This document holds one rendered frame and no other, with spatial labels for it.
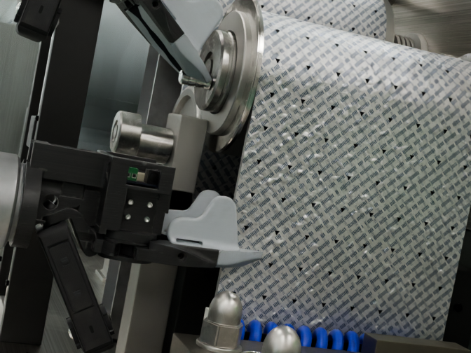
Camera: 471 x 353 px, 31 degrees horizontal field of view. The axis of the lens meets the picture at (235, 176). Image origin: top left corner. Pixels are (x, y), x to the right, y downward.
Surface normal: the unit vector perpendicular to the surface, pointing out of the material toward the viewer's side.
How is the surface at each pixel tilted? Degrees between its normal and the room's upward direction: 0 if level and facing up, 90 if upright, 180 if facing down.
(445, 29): 90
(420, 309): 90
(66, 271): 89
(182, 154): 90
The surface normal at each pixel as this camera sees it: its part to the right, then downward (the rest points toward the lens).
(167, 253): 0.24, 0.10
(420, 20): -0.93, -0.15
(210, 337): -0.65, -0.08
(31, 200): 0.35, -0.09
